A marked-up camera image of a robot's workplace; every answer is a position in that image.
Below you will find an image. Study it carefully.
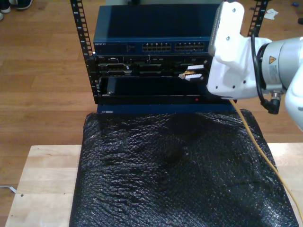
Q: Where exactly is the yellow network cable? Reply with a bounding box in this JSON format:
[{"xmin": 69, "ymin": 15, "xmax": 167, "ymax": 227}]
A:
[{"xmin": 178, "ymin": 70, "xmax": 303, "ymax": 220}]

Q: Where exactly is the black rack server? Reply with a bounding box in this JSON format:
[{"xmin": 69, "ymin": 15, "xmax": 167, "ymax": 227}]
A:
[{"xmin": 86, "ymin": 54, "xmax": 211, "ymax": 78}]

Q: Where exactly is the person's dark shoe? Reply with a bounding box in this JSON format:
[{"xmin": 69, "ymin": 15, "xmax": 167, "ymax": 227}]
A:
[{"xmin": 16, "ymin": 0, "xmax": 34, "ymax": 10}]

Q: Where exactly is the black rack unit red light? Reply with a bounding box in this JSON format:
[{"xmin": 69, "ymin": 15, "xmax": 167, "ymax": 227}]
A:
[{"xmin": 94, "ymin": 76, "xmax": 211, "ymax": 106}]

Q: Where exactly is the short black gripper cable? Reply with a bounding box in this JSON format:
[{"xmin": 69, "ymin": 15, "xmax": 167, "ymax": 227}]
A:
[{"xmin": 250, "ymin": 26, "xmax": 282, "ymax": 115}]

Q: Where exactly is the crumpled white paper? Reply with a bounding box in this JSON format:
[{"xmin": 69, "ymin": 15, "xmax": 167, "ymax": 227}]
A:
[{"xmin": 264, "ymin": 9, "xmax": 279, "ymax": 20}]

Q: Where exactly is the black perforated rack post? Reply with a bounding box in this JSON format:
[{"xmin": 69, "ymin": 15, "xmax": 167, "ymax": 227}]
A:
[
  {"xmin": 247, "ymin": 0, "xmax": 269, "ymax": 38},
  {"xmin": 70, "ymin": 0, "xmax": 100, "ymax": 105}
]

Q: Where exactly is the flat grey strip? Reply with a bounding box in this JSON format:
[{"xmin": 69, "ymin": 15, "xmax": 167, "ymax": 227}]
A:
[{"xmin": 0, "ymin": 185, "xmax": 18, "ymax": 193}]

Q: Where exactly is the black textured mat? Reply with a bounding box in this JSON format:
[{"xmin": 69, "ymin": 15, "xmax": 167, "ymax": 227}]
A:
[{"xmin": 70, "ymin": 110, "xmax": 300, "ymax": 227}]

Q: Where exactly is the blue network switch with ports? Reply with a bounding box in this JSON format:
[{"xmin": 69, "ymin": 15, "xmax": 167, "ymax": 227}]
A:
[{"xmin": 93, "ymin": 4, "xmax": 222, "ymax": 56}]

